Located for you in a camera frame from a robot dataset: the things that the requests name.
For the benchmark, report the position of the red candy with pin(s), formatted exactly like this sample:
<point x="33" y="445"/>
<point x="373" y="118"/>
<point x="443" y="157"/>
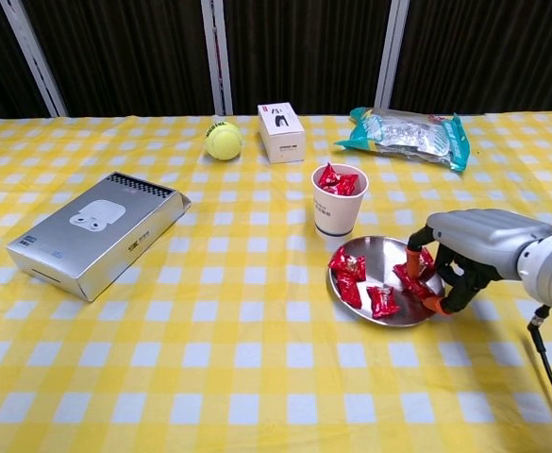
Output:
<point x="412" y="284"/>
<point x="347" y="185"/>
<point x="383" y="302"/>
<point x="425" y="262"/>
<point x="328" y="177"/>
<point x="348" y="265"/>
<point x="351" y="291"/>

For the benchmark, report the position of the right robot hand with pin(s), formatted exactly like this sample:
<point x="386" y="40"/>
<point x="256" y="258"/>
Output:
<point x="483" y="240"/>

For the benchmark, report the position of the white paper cup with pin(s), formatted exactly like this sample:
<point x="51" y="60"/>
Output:
<point x="337" y="212"/>

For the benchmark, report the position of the yellow checkered tablecloth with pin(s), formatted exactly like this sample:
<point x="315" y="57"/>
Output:
<point x="238" y="330"/>

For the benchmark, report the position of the small white product box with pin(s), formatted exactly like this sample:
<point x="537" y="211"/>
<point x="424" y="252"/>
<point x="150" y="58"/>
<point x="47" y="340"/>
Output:
<point x="280" y="137"/>

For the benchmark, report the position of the teal snack bag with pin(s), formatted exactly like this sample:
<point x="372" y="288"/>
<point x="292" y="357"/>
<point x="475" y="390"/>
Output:
<point x="398" y="137"/>

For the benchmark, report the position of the round steel plate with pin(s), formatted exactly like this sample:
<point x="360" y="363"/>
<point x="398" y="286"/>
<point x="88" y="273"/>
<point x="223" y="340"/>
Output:
<point x="379" y="255"/>

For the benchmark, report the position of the yellow tennis ball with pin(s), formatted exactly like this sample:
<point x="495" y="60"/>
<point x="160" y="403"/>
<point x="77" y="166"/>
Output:
<point x="223" y="141"/>

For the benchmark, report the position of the silver earbuds box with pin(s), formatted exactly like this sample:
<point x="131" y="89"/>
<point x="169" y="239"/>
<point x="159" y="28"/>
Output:
<point x="91" y="236"/>

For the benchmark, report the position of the white metal frame post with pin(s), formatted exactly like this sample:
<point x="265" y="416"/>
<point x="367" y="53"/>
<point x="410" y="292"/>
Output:
<point x="34" y="56"/>
<point x="223" y="94"/>
<point x="391" y="56"/>

